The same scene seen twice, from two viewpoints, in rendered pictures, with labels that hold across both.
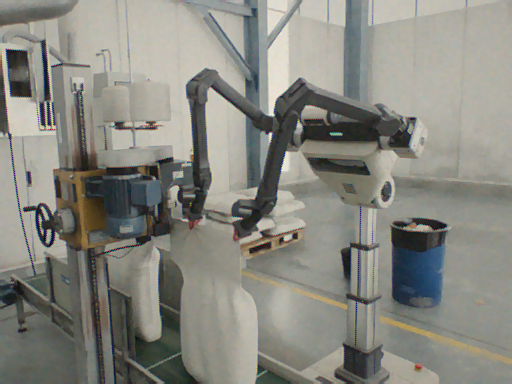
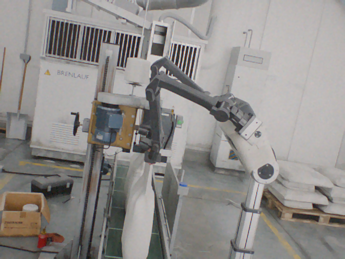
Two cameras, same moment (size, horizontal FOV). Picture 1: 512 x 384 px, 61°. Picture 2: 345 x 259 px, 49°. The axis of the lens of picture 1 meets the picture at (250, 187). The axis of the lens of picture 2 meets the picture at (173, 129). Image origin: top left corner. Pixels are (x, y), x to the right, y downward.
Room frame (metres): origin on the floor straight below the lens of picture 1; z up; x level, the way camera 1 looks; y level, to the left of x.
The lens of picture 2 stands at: (-0.12, -1.42, 1.70)
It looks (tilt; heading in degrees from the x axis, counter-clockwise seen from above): 10 degrees down; 37
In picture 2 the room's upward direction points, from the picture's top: 10 degrees clockwise
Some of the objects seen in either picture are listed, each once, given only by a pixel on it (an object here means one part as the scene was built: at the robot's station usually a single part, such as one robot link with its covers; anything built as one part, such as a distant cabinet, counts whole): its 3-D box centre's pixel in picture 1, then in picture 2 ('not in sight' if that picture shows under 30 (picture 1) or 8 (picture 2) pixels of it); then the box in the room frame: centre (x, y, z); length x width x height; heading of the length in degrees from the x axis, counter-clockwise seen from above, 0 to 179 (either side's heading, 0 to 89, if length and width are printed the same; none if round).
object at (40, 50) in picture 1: (42, 71); (170, 41); (3.61, 1.67, 1.95); 0.30 x 0.01 x 0.48; 45
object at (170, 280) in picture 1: (165, 279); (170, 191); (2.64, 0.56, 0.54); 1.05 x 0.02 x 0.41; 45
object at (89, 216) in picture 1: (103, 202); (112, 122); (1.86, 0.65, 1.18); 0.34 x 0.25 x 0.31; 135
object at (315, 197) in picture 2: (245, 225); (300, 193); (4.90, 0.08, 0.32); 0.66 x 0.43 x 0.15; 137
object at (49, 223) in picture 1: (44, 225); (75, 124); (1.66, 0.82, 1.13); 0.18 x 0.11 x 0.18; 45
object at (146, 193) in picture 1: (146, 195); (113, 122); (1.64, 0.40, 1.25); 0.10 x 0.08 x 0.12; 160
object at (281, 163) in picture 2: (220, 201); (290, 167); (5.17, 0.37, 0.56); 0.66 x 0.43 x 0.15; 132
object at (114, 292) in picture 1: (83, 305); (112, 183); (2.26, 0.94, 0.54); 1.05 x 0.02 x 0.41; 45
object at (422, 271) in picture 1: (417, 261); not in sight; (3.49, -1.39, 0.32); 0.51 x 0.48 x 0.65; 135
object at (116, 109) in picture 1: (118, 104); not in sight; (1.96, 0.59, 1.61); 0.15 x 0.14 x 0.17; 45
